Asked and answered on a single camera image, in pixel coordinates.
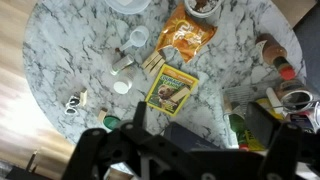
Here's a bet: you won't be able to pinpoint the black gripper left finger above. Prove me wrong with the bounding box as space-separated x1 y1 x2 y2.
61 101 188 180

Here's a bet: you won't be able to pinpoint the brown bottle red cap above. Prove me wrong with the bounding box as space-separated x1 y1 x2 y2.
254 33 297 81

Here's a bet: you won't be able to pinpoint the green round lid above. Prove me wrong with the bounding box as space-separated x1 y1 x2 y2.
102 115 122 132

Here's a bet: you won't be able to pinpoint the green bottle red cap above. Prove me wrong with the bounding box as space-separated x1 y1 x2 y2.
228 112 250 152

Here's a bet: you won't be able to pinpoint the orange chip packet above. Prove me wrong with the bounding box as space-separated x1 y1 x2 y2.
155 3 218 64

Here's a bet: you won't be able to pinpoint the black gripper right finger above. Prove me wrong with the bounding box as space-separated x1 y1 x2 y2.
245 102 320 180

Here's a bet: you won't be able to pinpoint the long flat wooden block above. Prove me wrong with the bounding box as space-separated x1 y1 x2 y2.
169 85 192 104

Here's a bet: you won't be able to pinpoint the clear measuring scoop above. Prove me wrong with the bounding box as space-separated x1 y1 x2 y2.
118 25 150 53

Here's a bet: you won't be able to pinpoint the navy cardboard box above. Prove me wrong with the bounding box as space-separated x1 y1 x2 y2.
163 121 221 151

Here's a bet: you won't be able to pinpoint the small bottle green label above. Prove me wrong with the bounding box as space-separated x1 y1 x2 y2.
109 54 135 76

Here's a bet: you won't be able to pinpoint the wooden plank block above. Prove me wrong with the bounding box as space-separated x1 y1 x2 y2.
148 58 167 78
141 50 160 69
145 54 163 73

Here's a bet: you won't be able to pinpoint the small wooden block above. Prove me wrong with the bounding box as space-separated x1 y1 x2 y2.
96 107 109 123
79 88 89 108

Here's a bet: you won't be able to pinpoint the glass jar dark contents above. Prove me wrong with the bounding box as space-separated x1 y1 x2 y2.
279 87 316 114

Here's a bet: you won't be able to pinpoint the yellow dog book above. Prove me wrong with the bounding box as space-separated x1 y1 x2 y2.
144 63 200 118

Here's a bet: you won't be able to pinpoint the small white tube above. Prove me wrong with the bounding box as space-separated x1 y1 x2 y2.
265 87 284 116

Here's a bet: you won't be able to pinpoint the bowl with dark food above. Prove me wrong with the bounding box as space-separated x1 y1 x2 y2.
183 0 224 18

